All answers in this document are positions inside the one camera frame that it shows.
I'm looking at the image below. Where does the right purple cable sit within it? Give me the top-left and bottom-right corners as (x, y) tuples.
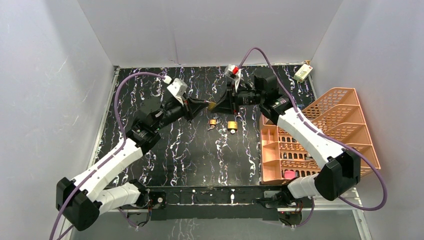
(236, 46), (388, 229)

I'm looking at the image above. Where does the white box in corner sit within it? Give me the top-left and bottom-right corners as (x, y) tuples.
(293, 63), (313, 83)

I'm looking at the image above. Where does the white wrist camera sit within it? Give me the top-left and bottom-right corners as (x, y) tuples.
(166, 78), (188, 105)
(224, 64), (242, 92)

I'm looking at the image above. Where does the purple cable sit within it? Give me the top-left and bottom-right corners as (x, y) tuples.
(236, 46), (388, 229)
(48, 71), (173, 240)

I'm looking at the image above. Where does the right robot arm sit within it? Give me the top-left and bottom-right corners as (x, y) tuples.
(209, 70), (361, 207)

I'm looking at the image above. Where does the orange mesh file rack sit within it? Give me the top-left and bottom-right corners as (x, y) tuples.
(302, 87), (381, 170)

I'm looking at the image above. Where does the small brass padlock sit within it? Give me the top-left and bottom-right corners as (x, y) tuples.
(207, 118), (220, 131)
(207, 102), (217, 111)

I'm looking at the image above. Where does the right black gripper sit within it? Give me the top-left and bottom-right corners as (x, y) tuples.
(210, 80), (264, 115)

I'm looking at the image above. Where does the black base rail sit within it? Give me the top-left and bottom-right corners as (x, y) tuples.
(149, 185), (312, 223)

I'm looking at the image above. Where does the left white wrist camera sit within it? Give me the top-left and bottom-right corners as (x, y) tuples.
(166, 78), (188, 105)

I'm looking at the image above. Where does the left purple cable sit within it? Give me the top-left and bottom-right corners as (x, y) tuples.
(48, 71), (173, 240)

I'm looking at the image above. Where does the pink eraser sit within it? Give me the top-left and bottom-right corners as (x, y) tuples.
(282, 170), (298, 180)

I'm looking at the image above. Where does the orange desk organizer tray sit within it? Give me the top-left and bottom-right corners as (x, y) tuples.
(259, 115), (320, 185)

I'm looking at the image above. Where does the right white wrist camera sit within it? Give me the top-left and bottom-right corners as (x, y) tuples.
(224, 64), (242, 92)

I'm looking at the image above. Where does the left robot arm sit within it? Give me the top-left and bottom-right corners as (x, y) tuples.
(55, 96), (210, 231)

